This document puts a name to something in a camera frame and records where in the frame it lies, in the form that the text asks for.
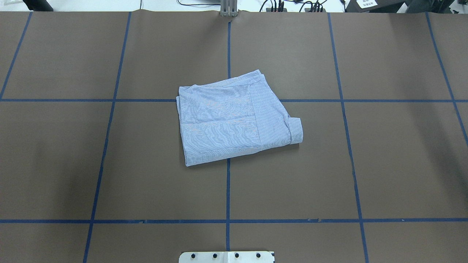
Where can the blue striped button shirt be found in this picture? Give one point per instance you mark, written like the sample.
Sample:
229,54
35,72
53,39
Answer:
234,117

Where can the black box with label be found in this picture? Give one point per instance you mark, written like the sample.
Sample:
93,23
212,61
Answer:
374,6

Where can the aluminium frame post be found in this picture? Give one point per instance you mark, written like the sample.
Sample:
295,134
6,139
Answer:
228,8

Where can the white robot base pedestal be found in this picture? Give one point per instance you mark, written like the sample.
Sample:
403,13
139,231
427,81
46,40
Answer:
227,257

